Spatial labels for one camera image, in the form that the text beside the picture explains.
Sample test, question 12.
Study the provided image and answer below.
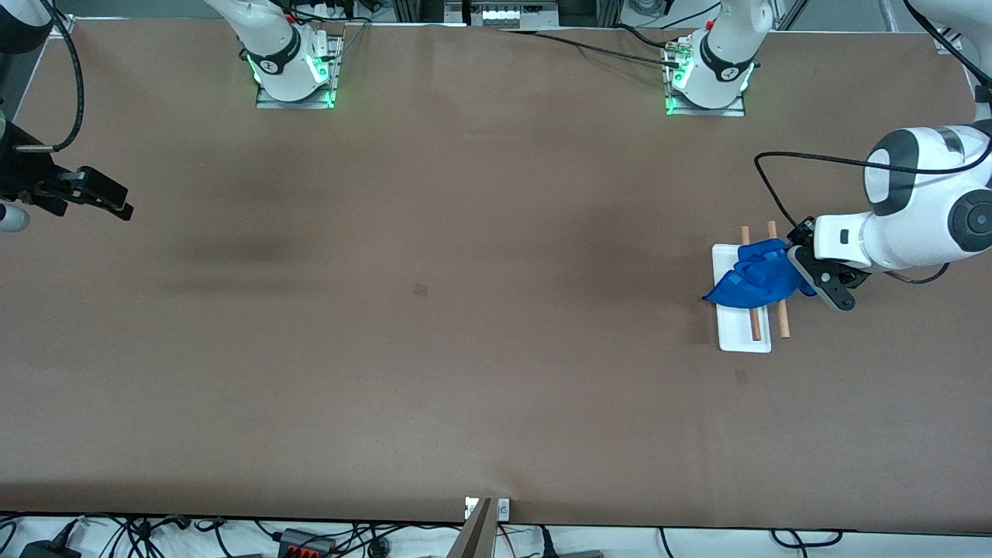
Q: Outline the blue cloth towel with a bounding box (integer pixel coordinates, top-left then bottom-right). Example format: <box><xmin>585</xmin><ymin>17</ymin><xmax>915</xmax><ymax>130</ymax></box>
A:
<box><xmin>701</xmin><ymin>239</ymin><xmax>816</xmax><ymax>309</ymax></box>

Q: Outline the white rack with wooden rods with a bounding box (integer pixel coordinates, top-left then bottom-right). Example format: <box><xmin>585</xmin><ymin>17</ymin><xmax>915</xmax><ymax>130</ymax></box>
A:
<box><xmin>711</xmin><ymin>222</ymin><xmax>791</xmax><ymax>353</ymax></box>

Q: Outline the white power strip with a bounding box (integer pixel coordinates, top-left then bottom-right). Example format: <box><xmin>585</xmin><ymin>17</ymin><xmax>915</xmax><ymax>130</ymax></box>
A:
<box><xmin>469</xmin><ymin>0</ymin><xmax>560</xmax><ymax>29</ymax></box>

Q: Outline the black orange connector box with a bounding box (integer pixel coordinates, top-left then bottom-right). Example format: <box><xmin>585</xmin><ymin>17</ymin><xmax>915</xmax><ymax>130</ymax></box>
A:
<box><xmin>277</xmin><ymin>529</ymin><xmax>336</xmax><ymax>558</ymax></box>

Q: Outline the grey metal pole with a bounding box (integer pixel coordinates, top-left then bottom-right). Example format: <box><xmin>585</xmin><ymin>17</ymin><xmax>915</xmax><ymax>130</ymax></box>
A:
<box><xmin>446</xmin><ymin>498</ymin><xmax>497</xmax><ymax>558</ymax></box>

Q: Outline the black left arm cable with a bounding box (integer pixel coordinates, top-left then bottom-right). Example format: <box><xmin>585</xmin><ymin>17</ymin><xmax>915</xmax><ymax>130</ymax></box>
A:
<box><xmin>754</xmin><ymin>152</ymin><xmax>992</xmax><ymax>229</ymax></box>

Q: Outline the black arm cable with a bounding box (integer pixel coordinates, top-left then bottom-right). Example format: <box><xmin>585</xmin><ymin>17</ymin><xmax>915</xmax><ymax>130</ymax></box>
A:
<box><xmin>12</xmin><ymin>0</ymin><xmax>84</xmax><ymax>152</ymax></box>
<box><xmin>754</xmin><ymin>152</ymin><xmax>992</xmax><ymax>229</ymax></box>

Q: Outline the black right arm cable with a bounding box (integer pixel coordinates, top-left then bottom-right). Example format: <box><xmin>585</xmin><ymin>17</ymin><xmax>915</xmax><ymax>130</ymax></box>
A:
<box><xmin>12</xmin><ymin>0</ymin><xmax>84</xmax><ymax>152</ymax></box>

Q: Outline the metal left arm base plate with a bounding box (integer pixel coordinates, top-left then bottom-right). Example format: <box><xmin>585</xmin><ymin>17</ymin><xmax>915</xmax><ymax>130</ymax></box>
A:
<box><xmin>665</xmin><ymin>39</ymin><xmax>746</xmax><ymax>117</ymax></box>

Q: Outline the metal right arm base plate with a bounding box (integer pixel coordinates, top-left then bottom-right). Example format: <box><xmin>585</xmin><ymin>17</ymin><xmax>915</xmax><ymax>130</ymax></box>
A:
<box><xmin>256</xmin><ymin>35</ymin><xmax>342</xmax><ymax>109</ymax></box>

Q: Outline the black cable on table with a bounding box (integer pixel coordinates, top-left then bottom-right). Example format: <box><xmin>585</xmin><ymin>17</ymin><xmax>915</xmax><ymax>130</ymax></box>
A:
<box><xmin>500</xmin><ymin>28</ymin><xmax>683</xmax><ymax>69</ymax></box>

